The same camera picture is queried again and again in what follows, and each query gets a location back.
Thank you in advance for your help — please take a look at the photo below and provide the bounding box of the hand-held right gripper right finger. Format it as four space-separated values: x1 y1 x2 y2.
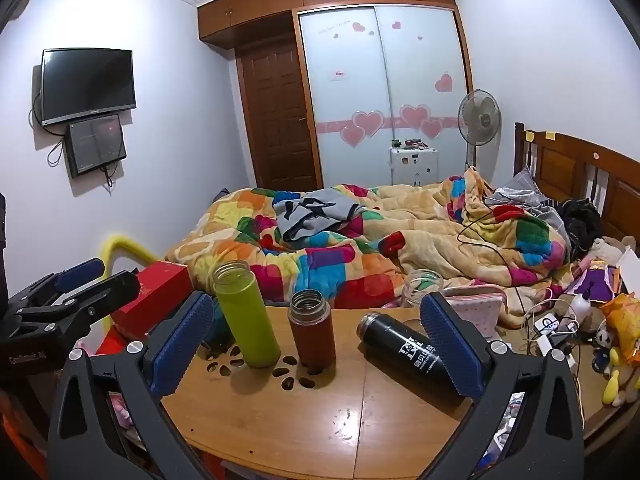
419 291 586 480

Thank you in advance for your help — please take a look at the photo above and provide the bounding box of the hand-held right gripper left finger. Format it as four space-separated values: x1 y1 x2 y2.
47 291 217 480

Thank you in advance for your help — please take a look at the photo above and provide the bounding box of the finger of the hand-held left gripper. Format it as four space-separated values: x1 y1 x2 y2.
64 270 142 332
10 258 107 307

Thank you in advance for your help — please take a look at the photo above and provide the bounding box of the black printed cup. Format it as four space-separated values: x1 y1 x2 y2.
356 311 463 397

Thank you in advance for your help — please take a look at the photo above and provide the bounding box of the green cup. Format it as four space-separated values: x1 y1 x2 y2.
210 261 282 368

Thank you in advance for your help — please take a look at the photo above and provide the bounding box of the brown cup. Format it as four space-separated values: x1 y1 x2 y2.
287 289 337 371

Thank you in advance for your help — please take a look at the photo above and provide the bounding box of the red box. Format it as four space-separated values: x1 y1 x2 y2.
111 261 193 341

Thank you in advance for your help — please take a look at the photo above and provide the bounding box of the yellow fuzzy bar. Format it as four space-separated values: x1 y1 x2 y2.
102 234 161 281

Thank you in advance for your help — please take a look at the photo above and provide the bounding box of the clear glass jar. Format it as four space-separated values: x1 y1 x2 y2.
401 269 445 309

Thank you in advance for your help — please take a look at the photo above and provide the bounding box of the white power strip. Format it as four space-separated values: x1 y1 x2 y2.
532 312 576 342

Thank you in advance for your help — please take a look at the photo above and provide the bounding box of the white plastic bottle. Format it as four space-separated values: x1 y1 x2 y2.
567 292 591 322

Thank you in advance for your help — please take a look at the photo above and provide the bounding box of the colourful patchwork blanket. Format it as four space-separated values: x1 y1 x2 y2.
165 167 573 328

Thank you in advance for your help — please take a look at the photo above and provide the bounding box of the purple cloth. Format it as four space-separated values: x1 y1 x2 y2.
572 265 621 302

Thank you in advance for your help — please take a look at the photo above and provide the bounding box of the yellow plush toy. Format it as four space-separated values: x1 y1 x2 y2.
602 345 640 406

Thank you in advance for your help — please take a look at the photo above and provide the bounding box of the orange snack bag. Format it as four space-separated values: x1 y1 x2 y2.
600 294 640 352

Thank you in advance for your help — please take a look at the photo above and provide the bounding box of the grey striped pillow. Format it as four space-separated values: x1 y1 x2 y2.
485 167 556 211

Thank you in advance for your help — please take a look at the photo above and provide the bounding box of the black clothing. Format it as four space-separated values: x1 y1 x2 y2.
557 199 603 256

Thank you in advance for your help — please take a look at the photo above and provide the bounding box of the small white cabinet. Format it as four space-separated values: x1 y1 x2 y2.
389 147 441 186

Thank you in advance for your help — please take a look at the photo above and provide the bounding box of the beige plush toy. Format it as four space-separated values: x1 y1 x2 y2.
590 236 638 262

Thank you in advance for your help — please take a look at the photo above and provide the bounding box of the grey and black garment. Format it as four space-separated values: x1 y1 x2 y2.
272 186 368 242

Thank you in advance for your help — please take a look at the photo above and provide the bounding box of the wooden bed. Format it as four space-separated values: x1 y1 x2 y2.
514 121 640 461

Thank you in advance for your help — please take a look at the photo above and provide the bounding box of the standing fan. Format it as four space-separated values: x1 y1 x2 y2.
457 89 502 171

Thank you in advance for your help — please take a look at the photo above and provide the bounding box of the brown wooden door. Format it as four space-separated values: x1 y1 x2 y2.
235 40 323 191

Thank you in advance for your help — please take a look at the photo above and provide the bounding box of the wooden wardrobe with heart stickers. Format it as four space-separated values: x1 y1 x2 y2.
197 0 473 190

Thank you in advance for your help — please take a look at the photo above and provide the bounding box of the thin black cable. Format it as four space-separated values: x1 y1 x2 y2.
456 205 531 322

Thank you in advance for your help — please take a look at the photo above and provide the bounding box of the small black wall monitor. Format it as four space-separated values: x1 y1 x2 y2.
66 114 127 179

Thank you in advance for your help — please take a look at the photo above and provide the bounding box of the black television cable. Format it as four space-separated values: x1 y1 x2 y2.
30 89 68 137

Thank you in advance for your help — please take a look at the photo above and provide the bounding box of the black wall television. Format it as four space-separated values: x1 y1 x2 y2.
41 48 137 126

